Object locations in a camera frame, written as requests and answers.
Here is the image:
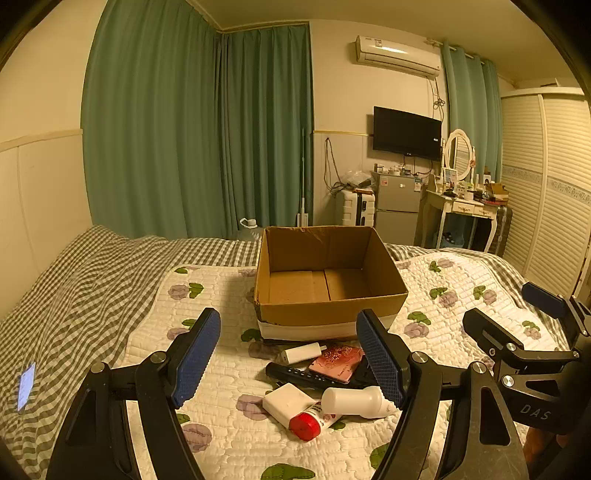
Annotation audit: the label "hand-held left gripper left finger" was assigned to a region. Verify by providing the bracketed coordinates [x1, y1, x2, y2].
[46, 307, 222, 480]

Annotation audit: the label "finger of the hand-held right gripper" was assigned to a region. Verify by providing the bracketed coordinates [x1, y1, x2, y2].
[522, 281, 591, 352]
[463, 308, 580, 370]

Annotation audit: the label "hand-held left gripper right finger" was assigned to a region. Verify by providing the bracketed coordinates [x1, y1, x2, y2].
[355, 308, 529, 480]

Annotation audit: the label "pink patterned packet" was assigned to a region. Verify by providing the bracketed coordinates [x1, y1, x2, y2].
[308, 346, 366, 384]

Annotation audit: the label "white plastic bottle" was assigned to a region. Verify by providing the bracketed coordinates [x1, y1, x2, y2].
[321, 385, 398, 419]

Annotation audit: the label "black remote control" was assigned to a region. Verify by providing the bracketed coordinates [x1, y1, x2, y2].
[265, 362, 370, 389]

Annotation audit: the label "red capped tube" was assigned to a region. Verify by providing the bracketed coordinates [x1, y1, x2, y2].
[289, 401, 343, 442]

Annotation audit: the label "white charger block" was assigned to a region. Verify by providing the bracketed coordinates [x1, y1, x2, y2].
[263, 383, 320, 424]

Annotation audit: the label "brown cardboard box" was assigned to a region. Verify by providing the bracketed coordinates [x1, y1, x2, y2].
[255, 225, 409, 343]

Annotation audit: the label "person's right hand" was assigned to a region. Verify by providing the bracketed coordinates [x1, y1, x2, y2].
[526, 427, 561, 480]

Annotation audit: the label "floral quilted blanket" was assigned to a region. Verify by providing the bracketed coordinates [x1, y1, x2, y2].
[124, 256, 573, 480]

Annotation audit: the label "dark suitcase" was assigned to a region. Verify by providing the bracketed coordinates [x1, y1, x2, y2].
[487, 205, 514, 258]

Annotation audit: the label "blue bag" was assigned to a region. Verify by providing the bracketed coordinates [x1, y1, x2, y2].
[438, 230, 468, 251]

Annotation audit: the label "white slatted wardrobe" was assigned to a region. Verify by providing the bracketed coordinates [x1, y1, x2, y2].
[499, 85, 591, 296]

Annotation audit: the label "white dressing table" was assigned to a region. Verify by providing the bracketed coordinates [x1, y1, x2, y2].
[417, 187, 502, 254]

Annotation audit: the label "clear water jug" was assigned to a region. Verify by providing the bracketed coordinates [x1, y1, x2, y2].
[238, 217, 263, 241]

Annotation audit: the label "white suitcase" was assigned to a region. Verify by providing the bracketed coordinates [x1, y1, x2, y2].
[336, 189, 377, 228]

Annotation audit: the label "silver small fridge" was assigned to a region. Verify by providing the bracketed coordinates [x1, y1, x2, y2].
[375, 172, 423, 245]

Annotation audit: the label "white flat mop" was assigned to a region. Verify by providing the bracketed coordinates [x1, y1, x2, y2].
[295, 129, 311, 229]

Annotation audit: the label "white oval vanity mirror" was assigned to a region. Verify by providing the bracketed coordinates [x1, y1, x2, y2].
[444, 129, 475, 182]

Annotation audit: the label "smartphone with lit screen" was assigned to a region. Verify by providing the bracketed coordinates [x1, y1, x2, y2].
[17, 362, 37, 412]

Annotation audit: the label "clear plastic bag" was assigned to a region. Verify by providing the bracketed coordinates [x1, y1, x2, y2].
[344, 169, 375, 190]

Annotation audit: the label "narrow green curtain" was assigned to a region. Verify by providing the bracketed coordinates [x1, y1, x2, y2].
[441, 41, 504, 185]

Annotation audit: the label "green corner curtain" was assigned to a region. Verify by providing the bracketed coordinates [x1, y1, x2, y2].
[216, 24, 315, 241]

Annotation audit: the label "wide green curtain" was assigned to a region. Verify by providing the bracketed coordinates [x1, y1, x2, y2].
[81, 0, 223, 241]

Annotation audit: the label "white air conditioner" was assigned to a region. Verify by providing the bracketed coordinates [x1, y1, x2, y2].
[355, 34, 441, 79]

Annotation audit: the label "hanging wall cables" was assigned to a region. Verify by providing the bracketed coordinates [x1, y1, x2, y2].
[323, 136, 339, 195]

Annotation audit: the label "black wall television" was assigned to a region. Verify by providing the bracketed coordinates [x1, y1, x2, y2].
[373, 106, 443, 162]

